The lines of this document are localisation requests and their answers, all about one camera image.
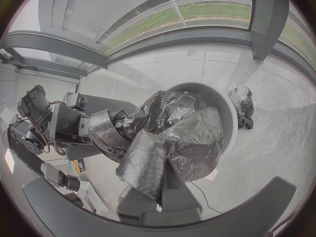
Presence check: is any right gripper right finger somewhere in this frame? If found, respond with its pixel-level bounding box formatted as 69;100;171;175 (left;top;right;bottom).
162;157;203;216

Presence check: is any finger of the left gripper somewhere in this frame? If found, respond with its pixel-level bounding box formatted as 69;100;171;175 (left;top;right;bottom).
88;124;132;163
90;109;113;129

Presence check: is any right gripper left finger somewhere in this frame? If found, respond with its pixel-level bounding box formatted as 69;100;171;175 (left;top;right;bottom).
116;132;171;222

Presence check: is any black plastic bag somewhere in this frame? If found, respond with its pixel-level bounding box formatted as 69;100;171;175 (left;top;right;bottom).
109;90;224;184

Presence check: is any white trash bin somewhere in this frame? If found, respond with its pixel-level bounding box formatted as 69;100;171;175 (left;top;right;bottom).
170;80;239;178

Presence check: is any crumpled black plastic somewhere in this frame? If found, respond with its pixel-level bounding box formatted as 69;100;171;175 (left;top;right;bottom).
236;90;255;130

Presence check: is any clear printed wrapper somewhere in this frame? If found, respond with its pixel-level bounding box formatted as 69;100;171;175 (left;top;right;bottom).
227;85;250;108

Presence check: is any window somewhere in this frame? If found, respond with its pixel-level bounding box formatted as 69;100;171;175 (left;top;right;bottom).
0;0;316;79

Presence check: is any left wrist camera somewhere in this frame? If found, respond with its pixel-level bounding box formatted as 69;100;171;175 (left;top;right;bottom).
62;92;88;111

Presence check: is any black cable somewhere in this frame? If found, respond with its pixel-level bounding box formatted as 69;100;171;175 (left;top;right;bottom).
190;181;224;215

